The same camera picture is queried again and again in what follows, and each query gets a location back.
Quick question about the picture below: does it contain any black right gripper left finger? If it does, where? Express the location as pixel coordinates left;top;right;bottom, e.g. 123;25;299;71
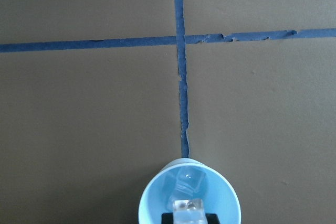
161;213;174;224

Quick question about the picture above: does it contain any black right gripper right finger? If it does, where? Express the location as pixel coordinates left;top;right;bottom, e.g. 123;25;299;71
206;214;219;224

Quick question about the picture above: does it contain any clear ice cube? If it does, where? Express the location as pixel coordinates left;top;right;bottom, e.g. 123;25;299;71
173;198;208;224

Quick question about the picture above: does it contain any light blue paper cup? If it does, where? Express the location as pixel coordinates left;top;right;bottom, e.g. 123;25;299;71
138;158;241;223

